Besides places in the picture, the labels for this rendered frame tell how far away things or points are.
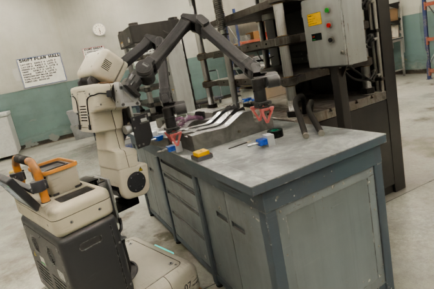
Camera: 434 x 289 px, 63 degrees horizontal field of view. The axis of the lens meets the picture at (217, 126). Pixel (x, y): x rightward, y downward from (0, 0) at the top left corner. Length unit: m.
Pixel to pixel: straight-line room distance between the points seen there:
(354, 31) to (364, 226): 1.02
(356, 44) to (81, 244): 1.67
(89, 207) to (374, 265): 1.27
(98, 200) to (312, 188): 0.87
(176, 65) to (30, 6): 4.07
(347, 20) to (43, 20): 7.81
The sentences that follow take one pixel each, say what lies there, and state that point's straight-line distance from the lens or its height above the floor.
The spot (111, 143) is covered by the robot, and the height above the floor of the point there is 0.94.
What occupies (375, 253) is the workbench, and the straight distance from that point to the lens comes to 1.84.
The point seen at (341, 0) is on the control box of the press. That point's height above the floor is 1.41.
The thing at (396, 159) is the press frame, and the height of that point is 0.25.
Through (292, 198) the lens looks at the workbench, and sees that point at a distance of 1.39.
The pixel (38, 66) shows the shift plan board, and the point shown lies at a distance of 9.04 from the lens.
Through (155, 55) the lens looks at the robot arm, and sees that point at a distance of 1.73.
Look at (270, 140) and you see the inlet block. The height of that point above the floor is 0.83.
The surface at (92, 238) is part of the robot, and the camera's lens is 1.60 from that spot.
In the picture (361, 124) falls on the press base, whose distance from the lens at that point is 2.65.
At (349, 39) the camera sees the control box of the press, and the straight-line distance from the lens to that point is 2.08.
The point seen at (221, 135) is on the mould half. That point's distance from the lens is 1.86.
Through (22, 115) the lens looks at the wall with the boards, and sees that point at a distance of 9.09.
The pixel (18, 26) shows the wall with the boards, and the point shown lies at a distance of 9.15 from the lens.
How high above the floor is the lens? 1.26
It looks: 11 degrees down
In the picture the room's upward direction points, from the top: 11 degrees counter-clockwise
